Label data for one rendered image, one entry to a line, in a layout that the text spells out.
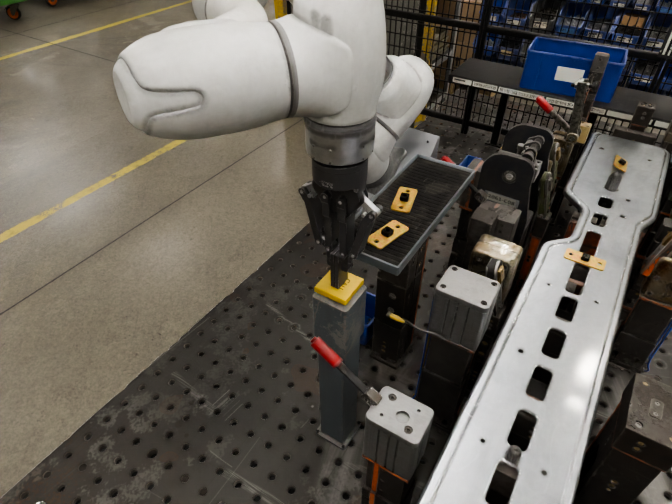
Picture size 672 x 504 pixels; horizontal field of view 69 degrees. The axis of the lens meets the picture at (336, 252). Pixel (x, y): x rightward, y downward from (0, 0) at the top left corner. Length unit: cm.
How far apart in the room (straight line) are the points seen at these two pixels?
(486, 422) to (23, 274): 252
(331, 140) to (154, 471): 83
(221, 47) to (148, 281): 219
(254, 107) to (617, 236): 99
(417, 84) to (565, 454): 101
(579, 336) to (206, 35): 82
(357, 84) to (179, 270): 217
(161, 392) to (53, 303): 151
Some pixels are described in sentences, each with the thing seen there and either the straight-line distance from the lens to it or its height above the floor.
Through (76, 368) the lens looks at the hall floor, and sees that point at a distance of 238.
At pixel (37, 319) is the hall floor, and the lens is 267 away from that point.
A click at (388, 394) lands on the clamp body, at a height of 106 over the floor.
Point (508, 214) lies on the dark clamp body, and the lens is 114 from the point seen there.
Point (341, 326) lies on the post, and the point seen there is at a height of 110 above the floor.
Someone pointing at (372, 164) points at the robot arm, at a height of 97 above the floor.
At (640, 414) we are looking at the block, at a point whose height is 103.
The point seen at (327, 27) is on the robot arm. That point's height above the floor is 157.
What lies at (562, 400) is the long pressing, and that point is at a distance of 93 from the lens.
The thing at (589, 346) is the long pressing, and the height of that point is 100.
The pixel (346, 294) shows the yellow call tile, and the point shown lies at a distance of 77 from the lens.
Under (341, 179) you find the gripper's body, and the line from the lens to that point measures 63.
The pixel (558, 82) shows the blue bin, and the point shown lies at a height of 107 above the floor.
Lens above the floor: 171
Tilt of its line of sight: 41 degrees down
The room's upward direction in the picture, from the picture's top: straight up
